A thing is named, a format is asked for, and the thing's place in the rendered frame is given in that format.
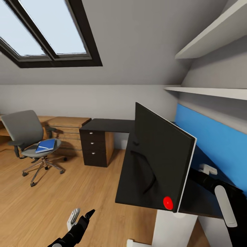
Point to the room divider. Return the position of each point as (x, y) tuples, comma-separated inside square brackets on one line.
[(224, 145)]

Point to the swivel chair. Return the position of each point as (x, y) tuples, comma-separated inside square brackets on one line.
[(26, 132)]

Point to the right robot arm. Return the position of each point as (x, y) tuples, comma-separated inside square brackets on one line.
[(232, 202)]

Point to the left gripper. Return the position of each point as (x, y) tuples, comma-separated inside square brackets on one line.
[(79, 229)]

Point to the folder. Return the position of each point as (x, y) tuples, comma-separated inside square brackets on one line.
[(45, 146)]

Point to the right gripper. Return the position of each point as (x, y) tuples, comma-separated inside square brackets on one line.
[(197, 176)]

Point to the monitor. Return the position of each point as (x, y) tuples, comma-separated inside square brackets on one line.
[(169, 151)]

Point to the desk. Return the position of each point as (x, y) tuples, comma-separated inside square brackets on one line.
[(171, 229)]

